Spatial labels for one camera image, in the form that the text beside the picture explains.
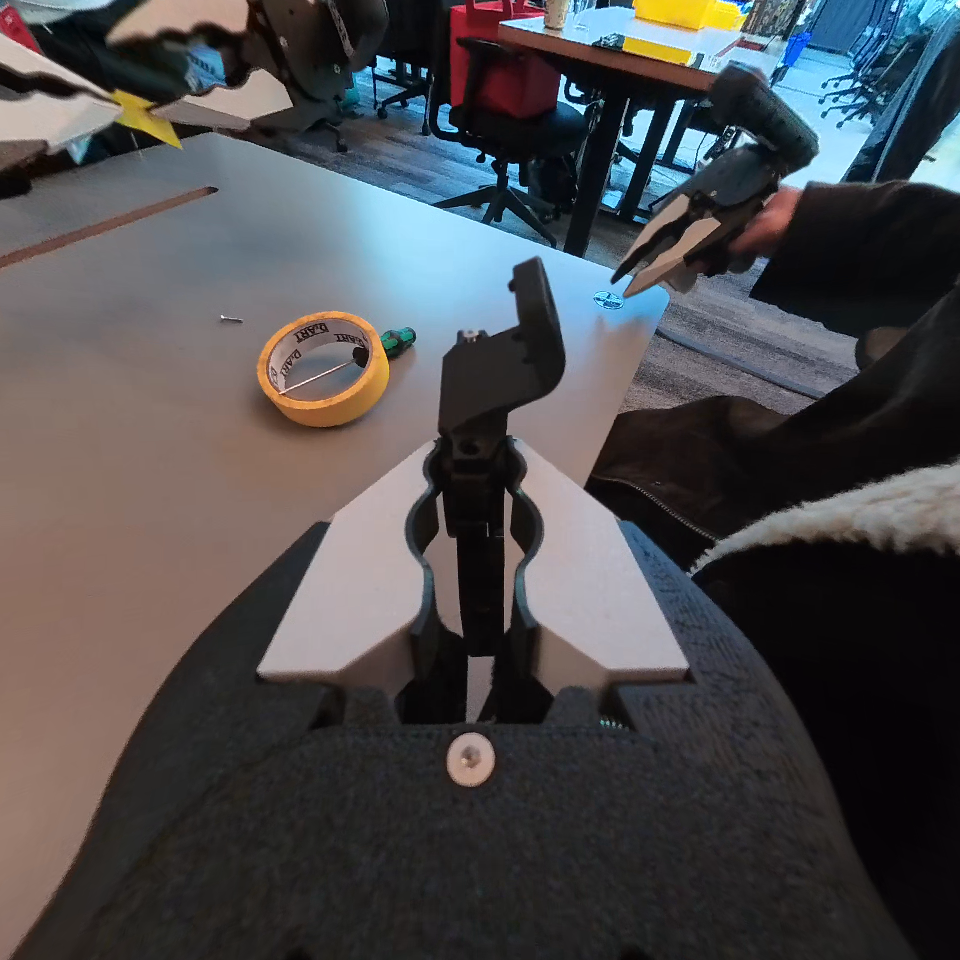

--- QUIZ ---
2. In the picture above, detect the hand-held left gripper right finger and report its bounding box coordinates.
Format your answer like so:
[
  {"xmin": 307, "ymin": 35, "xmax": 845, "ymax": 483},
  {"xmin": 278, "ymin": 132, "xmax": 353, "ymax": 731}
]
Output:
[{"xmin": 504, "ymin": 438, "xmax": 693, "ymax": 706}]

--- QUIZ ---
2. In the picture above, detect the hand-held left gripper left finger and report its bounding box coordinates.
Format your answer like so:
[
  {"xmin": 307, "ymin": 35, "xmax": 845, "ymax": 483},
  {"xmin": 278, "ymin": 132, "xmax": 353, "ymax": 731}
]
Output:
[{"xmin": 255, "ymin": 441, "xmax": 451, "ymax": 706}]

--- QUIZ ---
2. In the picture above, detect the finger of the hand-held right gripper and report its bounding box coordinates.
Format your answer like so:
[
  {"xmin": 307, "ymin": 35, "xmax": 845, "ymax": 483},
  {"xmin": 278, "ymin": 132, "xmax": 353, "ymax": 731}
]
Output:
[
  {"xmin": 611, "ymin": 191, "xmax": 710, "ymax": 285},
  {"xmin": 624, "ymin": 213, "xmax": 744, "ymax": 301}
]

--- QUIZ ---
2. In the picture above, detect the yellow masking tape roll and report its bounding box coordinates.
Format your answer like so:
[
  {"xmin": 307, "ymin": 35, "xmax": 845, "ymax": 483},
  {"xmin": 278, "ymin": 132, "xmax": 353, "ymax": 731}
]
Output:
[{"xmin": 257, "ymin": 309, "xmax": 393, "ymax": 430}]

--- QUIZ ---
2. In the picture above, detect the black curved plastic part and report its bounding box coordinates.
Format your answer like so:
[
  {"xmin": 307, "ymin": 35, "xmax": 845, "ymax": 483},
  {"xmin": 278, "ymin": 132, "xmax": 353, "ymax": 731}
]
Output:
[{"xmin": 437, "ymin": 257, "xmax": 569, "ymax": 445}]

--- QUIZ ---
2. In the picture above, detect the person's right forearm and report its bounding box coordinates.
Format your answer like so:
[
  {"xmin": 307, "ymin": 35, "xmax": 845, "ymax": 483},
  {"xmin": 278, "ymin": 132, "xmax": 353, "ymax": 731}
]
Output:
[{"xmin": 750, "ymin": 180, "xmax": 960, "ymax": 339}]

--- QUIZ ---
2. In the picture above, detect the grey desk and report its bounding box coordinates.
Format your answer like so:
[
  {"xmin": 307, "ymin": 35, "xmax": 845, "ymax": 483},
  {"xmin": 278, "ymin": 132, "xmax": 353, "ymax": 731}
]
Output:
[{"xmin": 0, "ymin": 131, "xmax": 671, "ymax": 960}]

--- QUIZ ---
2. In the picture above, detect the person's right hand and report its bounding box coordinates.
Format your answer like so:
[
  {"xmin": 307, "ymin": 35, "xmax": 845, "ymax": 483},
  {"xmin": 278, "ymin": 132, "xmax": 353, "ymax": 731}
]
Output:
[{"xmin": 733, "ymin": 186, "xmax": 805, "ymax": 258}]

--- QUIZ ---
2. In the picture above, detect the black office chair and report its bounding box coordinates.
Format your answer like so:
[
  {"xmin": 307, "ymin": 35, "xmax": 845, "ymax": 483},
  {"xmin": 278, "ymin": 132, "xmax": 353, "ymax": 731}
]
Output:
[
  {"xmin": 431, "ymin": 37, "xmax": 594, "ymax": 250},
  {"xmin": 817, "ymin": 26, "xmax": 931, "ymax": 130},
  {"xmin": 375, "ymin": 7, "xmax": 436, "ymax": 121}
]

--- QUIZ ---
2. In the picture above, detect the yellow flat box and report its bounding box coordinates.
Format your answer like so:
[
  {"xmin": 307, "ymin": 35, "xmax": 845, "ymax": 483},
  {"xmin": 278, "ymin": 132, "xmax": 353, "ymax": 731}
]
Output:
[{"xmin": 621, "ymin": 33, "xmax": 706, "ymax": 67}]

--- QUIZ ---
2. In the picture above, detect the yellow plastic bin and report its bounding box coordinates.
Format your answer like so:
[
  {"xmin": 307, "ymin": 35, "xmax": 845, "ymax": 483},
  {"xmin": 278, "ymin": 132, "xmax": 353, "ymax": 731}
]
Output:
[{"xmin": 632, "ymin": 0, "xmax": 751, "ymax": 33}]

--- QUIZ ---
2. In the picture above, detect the red bag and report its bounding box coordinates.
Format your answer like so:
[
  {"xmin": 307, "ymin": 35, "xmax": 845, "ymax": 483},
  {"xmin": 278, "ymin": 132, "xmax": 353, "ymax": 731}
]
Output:
[{"xmin": 448, "ymin": 0, "xmax": 580, "ymax": 121}]

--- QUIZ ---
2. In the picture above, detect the wooden table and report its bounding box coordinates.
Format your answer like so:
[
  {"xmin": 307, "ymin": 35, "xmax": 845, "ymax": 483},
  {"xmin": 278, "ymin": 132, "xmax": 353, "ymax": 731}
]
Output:
[{"xmin": 498, "ymin": 7, "xmax": 796, "ymax": 260}]

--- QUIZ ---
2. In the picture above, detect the yellow tape strip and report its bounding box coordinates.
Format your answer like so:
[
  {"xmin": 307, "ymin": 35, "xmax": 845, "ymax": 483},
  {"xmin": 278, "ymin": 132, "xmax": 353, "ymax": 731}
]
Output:
[{"xmin": 111, "ymin": 88, "xmax": 185, "ymax": 151}]

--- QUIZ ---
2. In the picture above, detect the green handled screwdriver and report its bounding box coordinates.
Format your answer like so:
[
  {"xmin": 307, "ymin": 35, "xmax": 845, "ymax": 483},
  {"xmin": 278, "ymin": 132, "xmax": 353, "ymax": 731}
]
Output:
[{"xmin": 279, "ymin": 327, "xmax": 419, "ymax": 396}]

